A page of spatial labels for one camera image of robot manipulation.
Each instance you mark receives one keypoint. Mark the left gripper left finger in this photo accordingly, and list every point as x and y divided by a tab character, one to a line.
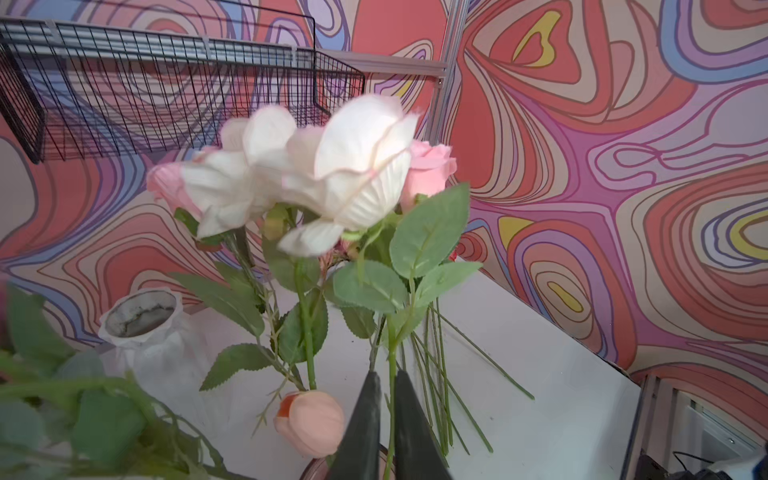
358	455

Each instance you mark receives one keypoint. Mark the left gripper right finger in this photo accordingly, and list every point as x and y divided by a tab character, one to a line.
416	453

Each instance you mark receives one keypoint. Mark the peach tulip bud stem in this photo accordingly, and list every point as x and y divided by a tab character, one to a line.
312	422

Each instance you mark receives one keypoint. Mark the light pink rose stem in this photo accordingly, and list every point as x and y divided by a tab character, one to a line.
406	262

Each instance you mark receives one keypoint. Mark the cream white rose stem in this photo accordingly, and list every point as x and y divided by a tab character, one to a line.
311	187

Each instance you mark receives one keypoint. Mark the pink grey glass vase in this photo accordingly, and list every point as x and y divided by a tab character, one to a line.
319	469

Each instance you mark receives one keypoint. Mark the bunch of artificial flowers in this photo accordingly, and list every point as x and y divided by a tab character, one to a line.
463	388

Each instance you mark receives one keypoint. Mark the white ribbed ceramic vase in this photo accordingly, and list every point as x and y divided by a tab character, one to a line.
153	337

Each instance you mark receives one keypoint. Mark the black wire basket back wall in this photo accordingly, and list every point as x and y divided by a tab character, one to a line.
135	77

